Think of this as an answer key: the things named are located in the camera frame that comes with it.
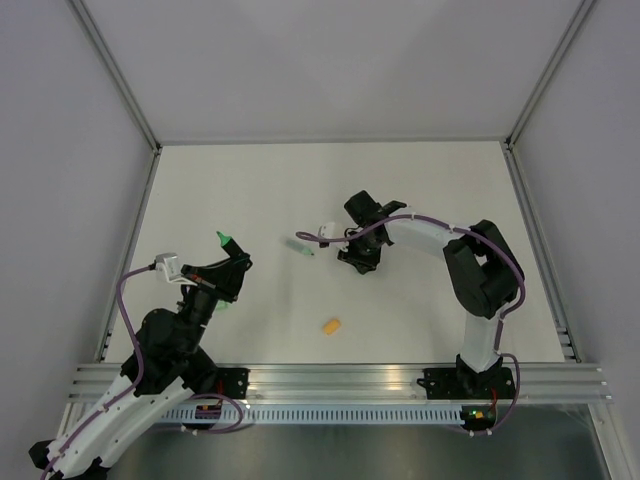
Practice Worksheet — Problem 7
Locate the black green-tipped marker pen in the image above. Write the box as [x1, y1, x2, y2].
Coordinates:
[216, 231, 242, 304]

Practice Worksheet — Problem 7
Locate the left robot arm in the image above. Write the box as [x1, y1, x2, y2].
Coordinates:
[29, 235, 252, 479]

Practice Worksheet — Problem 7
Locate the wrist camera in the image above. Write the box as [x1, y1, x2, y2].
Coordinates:
[153, 252, 195, 286]
[318, 221, 338, 248]

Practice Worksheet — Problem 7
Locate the orange pen cap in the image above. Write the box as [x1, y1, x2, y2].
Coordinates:
[322, 318, 341, 335]

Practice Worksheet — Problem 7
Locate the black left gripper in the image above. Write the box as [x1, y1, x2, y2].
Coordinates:
[180, 252, 251, 353]

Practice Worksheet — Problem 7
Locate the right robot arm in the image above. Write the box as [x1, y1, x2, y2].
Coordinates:
[337, 190, 525, 398]

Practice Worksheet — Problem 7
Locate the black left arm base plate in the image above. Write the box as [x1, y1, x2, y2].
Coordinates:
[214, 367, 250, 400]

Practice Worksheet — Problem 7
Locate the aluminium mounting rail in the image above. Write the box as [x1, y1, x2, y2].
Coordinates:
[67, 363, 614, 404]

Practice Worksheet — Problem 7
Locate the right aluminium frame post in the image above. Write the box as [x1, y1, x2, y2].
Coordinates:
[504, 0, 599, 150]

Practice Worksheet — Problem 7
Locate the pale green highlighter pen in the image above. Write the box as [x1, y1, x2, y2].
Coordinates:
[284, 238, 315, 257]

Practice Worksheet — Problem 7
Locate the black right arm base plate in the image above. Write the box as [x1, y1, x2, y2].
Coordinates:
[416, 367, 516, 400]

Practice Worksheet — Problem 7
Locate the white slotted cable duct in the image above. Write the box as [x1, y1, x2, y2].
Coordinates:
[159, 404, 464, 428]

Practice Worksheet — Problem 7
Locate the left aluminium frame post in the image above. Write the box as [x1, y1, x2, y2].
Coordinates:
[66, 0, 161, 154]

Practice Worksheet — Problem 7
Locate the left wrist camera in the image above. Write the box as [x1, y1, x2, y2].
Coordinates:
[153, 252, 195, 286]

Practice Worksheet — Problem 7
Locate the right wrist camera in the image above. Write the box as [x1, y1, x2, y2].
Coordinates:
[318, 221, 338, 248]

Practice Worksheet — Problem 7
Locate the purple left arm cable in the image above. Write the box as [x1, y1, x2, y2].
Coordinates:
[38, 264, 246, 480]

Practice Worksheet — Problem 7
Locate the aluminium frame post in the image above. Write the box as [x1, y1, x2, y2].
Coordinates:
[504, 0, 599, 150]
[66, 0, 161, 154]

